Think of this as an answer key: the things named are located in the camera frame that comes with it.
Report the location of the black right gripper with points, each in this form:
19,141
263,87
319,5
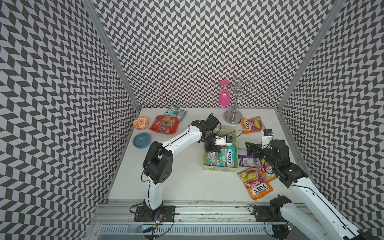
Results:
257,148

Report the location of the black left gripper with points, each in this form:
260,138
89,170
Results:
216,148

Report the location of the purple candy bag back side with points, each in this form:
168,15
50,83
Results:
246,160

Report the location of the teal Fox's mint candy bag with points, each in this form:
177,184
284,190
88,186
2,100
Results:
224,158

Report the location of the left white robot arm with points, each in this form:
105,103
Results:
158,163

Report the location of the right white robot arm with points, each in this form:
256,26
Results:
329,224

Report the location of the green perforated plastic basket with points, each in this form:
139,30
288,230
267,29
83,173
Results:
226,130

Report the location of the orange Fox's candy bag far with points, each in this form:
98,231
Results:
252,125

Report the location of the orange fox's candy bag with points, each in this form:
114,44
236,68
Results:
252,125
255,182
267,171

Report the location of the orange Fox's candy bag middle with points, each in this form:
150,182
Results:
267,171

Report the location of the orange Fox's candy bag near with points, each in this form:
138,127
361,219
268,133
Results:
255,182

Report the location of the chrome glass holder stand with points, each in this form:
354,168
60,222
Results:
233,115

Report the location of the pink plastic wine glass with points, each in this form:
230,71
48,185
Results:
224,97

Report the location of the teal mint candy bag far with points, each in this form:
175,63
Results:
176,112

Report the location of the red cocoaland candy bag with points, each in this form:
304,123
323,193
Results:
164,124

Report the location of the blue small bowl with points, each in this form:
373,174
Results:
142,140

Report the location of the orange patterned small bowl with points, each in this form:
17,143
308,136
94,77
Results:
141,123

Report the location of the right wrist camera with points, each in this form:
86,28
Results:
267,137

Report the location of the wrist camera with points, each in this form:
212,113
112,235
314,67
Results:
223,140
267,137

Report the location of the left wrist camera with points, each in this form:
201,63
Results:
223,140

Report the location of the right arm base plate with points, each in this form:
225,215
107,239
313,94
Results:
267,214

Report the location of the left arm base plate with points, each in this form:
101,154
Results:
146,215

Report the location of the aluminium front rail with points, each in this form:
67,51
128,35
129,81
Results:
220,220

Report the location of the aluminium frame post right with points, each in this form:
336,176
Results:
321,35

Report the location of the aluminium frame post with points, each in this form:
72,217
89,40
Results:
321,35
95,19

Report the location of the aluminium frame post left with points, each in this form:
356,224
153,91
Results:
95,19

